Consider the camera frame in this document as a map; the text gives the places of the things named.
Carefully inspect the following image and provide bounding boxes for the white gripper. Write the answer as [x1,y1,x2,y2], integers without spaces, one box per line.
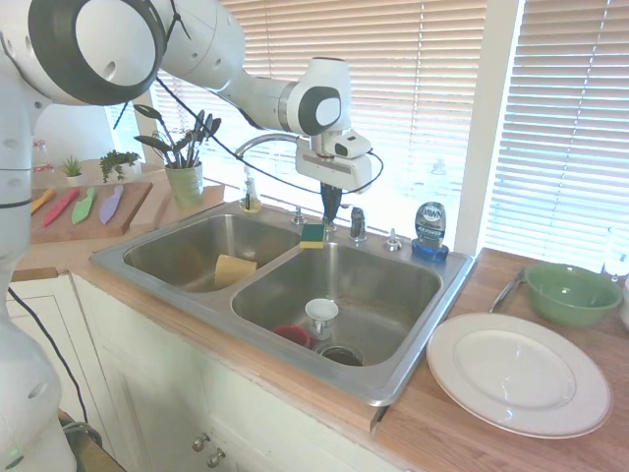
[294,146,373,222]

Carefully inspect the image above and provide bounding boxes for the chrome faucet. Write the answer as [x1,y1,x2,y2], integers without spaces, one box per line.
[234,132,341,233]

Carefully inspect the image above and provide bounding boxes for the yellow and green sponge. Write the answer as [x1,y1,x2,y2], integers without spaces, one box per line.
[299,222,327,251]

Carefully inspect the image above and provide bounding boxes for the clear soap bottle yellow liquid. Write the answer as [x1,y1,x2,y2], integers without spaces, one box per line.
[238,166,263,214]

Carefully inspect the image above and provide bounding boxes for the Dawn dish soap bottle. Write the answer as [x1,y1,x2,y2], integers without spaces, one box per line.
[410,200,451,264]

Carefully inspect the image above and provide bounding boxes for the white cup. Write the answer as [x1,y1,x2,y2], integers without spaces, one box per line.
[304,297,341,342]

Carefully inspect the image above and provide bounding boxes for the stainless steel double sink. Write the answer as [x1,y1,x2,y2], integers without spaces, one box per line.
[89,200,478,409]

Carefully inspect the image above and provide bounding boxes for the wide window blind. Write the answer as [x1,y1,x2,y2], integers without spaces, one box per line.
[146,0,488,235]

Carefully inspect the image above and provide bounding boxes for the red bowl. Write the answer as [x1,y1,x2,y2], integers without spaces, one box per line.
[270,324,314,351]

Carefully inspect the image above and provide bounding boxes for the green utensil holder cup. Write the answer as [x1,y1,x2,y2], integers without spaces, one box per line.
[133,102,223,209]

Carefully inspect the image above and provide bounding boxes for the dark sink drain opening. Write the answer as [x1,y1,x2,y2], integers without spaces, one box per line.
[314,343,366,368]

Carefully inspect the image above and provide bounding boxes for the wooden cutting board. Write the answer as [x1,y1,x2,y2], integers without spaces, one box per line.
[29,181,155,246]

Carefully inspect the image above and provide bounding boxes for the silver table knife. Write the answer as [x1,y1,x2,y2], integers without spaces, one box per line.
[487,268,530,315]

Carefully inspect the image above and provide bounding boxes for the trailing green plant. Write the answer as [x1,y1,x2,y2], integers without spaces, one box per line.
[98,148,143,185]

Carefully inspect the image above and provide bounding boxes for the purple knife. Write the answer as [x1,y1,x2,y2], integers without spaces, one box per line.
[98,183,126,226]

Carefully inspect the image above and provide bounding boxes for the narrow window blind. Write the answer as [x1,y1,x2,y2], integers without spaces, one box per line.
[484,0,629,274]

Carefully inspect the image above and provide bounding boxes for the green knife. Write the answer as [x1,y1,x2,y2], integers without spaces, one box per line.
[71,186,97,226]

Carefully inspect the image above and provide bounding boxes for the white base cabinet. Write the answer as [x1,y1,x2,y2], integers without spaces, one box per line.
[9,272,410,472]

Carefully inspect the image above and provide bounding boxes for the large white plate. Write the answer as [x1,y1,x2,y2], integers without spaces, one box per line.
[426,312,613,441]

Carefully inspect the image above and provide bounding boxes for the green bowl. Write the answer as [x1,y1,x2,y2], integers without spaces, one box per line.
[524,262,625,327]

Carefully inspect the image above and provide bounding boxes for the small succulent in white pot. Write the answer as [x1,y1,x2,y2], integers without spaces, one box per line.
[60,153,86,189]

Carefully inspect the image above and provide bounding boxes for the red knife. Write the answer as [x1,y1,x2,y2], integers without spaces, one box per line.
[42,188,82,228]

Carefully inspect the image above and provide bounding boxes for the orange knife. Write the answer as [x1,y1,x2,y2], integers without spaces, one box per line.
[30,188,57,216]

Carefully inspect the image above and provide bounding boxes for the clear jar red patterned band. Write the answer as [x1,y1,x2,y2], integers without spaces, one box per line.
[30,139,53,174]

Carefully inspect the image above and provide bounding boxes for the clear stemmed glass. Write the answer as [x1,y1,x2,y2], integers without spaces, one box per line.
[600,225,629,284]

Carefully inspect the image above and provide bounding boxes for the chrome faucet handle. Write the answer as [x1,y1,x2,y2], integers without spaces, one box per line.
[348,206,371,243]

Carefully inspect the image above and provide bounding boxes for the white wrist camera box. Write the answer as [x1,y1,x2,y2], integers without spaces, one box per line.
[332,131,372,160]

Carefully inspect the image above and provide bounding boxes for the black camera cable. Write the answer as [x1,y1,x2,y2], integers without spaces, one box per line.
[112,73,386,196]

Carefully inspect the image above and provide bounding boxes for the black power cable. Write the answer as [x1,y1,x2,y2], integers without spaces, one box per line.
[6,286,90,425]

